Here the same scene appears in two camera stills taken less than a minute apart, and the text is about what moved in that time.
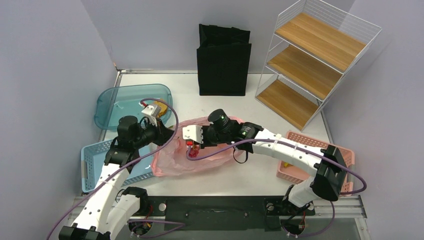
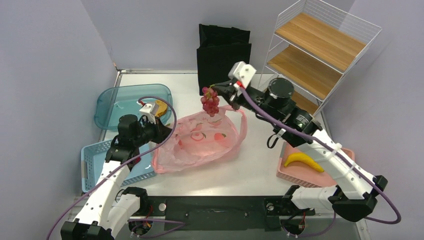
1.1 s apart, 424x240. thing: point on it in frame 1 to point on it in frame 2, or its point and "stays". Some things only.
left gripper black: (161, 132) stays
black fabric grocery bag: (223, 59) stays
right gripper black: (206, 143) to (229, 91)
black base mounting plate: (225, 213) stays
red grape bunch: (194, 151) to (210, 100)
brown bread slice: (163, 108) stays
